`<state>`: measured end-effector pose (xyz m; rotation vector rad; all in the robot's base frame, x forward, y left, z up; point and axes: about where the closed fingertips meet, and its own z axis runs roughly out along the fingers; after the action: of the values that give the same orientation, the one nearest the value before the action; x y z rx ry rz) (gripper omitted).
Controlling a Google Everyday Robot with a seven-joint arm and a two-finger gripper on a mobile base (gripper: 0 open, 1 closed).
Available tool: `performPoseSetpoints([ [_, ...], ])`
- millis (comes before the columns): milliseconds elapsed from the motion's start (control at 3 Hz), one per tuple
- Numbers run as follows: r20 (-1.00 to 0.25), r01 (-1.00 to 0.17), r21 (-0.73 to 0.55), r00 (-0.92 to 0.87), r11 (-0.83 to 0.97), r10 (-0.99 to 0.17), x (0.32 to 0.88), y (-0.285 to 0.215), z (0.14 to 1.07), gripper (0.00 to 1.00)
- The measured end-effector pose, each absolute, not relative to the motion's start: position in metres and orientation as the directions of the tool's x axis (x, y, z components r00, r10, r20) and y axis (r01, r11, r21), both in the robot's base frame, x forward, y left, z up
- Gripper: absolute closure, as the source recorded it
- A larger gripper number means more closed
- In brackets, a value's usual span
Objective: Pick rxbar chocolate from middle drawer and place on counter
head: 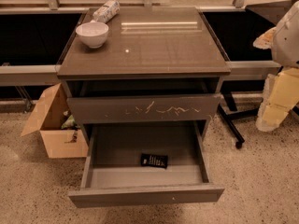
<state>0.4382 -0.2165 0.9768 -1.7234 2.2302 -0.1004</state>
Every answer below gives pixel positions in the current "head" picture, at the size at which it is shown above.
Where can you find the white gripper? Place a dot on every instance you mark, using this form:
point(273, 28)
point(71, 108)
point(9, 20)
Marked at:
point(287, 39)

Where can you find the black rxbar chocolate wrapper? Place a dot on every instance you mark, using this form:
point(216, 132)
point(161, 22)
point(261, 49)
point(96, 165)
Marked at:
point(157, 161)

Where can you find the closed scratched top drawer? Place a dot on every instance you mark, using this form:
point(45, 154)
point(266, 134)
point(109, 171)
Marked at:
point(88, 110)

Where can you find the grey drawer cabinet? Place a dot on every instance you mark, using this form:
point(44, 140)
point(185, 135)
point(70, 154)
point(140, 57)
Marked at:
point(150, 51)

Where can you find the open grey middle drawer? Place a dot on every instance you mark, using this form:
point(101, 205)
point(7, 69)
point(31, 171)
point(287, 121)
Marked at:
point(113, 175)

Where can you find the white blue snack bag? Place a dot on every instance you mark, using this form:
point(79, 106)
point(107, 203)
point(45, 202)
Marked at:
point(107, 11)

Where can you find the white ceramic bowl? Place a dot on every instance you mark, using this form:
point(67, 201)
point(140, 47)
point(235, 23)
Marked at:
point(93, 34)

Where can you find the items inside cardboard box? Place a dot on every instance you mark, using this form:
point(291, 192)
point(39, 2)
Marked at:
point(70, 124)

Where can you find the open cardboard box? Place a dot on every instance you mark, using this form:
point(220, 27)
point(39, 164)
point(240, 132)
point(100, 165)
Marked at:
point(47, 118)

